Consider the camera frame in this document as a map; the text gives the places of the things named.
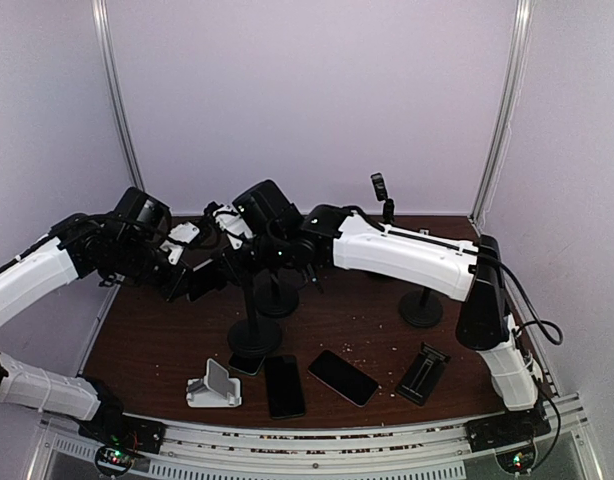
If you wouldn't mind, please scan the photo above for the left aluminium frame post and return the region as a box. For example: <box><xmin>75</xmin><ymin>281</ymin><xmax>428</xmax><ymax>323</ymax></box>
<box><xmin>91</xmin><ymin>0</ymin><xmax>145</xmax><ymax>190</ymax></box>

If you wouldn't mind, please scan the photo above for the black stand with teal phone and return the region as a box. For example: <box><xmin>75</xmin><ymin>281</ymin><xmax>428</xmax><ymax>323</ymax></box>
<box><xmin>254</xmin><ymin>273</ymin><xmax>299</xmax><ymax>319</ymax></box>

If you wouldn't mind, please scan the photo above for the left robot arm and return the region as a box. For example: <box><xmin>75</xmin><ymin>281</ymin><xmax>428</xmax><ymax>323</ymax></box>
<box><xmin>0</xmin><ymin>187</ymin><xmax>221</xmax><ymax>444</ymax></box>

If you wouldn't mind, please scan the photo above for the grey smartphone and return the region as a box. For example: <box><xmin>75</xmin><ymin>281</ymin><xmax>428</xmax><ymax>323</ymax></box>
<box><xmin>228</xmin><ymin>354</ymin><xmax>265</xmax><ymax>376</ymax></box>

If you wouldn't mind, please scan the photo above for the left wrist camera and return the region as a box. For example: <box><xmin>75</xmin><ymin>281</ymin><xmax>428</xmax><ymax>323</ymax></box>
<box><xmin>160</xmin><ymin>222</ymin><xmax>201</xmax><ymax>265</ymax></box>

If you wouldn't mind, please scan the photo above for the white folding phone stand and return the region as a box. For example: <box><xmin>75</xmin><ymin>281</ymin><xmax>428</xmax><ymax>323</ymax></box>
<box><xmin>186</xmin><ymin>358</ymin><xmax>243</xmax><ymax>408</ymax></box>

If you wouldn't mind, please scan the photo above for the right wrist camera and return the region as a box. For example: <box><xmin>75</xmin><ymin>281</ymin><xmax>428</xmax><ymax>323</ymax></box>
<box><xmin>204</xmin><ymin>202</ymin><xmax>253</xmax><ymax>250</ymax></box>

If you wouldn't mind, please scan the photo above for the black folding phone stand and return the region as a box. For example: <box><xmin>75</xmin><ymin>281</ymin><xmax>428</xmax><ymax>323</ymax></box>
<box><xmin>395</xmin><ymin>342</ymin><xmax>451</xmax><ymax>407</ymax></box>

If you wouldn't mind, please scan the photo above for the front aluminium rail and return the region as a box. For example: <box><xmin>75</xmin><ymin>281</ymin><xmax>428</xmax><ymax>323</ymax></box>
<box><xmin>23</xmin><ymin>397</ymin><xmax>610</xmax><ymax>479</ymax></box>

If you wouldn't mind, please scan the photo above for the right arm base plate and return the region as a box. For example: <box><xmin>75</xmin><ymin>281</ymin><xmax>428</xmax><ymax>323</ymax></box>
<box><xmin>465</xmin><ymin>412</ymin><xmax>551</xmax><ymax>452</ymax></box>

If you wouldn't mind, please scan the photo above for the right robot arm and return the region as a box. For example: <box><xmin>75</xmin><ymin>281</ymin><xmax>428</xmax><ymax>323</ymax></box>
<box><xmin>212</xmin><ymin>180</ymin><xmax>543</xmax><ymax>442</ymax></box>

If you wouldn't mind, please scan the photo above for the black gooseneck stand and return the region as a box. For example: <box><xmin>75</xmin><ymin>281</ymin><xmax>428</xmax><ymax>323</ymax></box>
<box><xmin>227</xmin><ymin>273</ymin><xmax>282</xmax><ymax>358</ymax></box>
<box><xmin>398</xmin><ymin>288</ymin><xmax>443</xmax><ymax>328</ymax></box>

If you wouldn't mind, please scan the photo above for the right aluminium frame post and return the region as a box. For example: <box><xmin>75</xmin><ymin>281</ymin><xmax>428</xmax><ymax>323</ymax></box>
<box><xmin>470</xmin><ymin>0</ymin><xmax>535</xmax><ymax>232</ymax></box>

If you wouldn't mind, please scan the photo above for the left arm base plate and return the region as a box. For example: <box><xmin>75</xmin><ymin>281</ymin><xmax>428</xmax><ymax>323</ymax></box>
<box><xmin>76</xmin><ymin>415</ymin><xmax>166</xmax><ymax>454</ymax></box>

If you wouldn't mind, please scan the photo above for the teal smartphone on stand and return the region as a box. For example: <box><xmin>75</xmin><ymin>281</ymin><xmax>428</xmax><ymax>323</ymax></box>
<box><xmin>307</xmin><ymin>265</ymin><xmax>323</xmax><ymax>293</ymax></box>

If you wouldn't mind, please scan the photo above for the aluminium frame post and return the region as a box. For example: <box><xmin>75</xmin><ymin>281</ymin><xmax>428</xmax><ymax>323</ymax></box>
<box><xmin>91</xmin><ymin>0</ymin><xmax>145</xmax><ymax>190</ymax></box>
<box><xmin>470</xmin><ymin>0</ymin><xmax>535</xmax><ymax>232</ymax></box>

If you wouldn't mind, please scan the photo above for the pink smartphone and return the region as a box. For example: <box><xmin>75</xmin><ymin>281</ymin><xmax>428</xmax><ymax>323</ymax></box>
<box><xmin>308</xmin><ymin>350</ymin><xmax>379</xmax><ymax>407</ymax></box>

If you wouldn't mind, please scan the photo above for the blue smartphone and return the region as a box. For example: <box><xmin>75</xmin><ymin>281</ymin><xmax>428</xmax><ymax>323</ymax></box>
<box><xmin>264</xmin><ymin>355</ymin><xmax>306</xmax><ymax>420</ymax></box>

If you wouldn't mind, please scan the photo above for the black stand with pink phone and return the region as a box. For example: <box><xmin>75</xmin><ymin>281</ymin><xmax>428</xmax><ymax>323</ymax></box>
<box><xmin>370</xmin><ymin>172</ymin><xmax>395</xmax><ymax>224</ymax></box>

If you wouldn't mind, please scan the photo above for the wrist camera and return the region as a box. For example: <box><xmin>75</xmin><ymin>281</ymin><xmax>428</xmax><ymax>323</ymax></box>
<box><xmin>160</xmin><ymin>222</ymin><xmax>201</xmax><ymax>265</ymax></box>
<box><xmin>204</xmin><ymin>202</ymin><xmax>253</xmax><ymax>250</ymax></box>

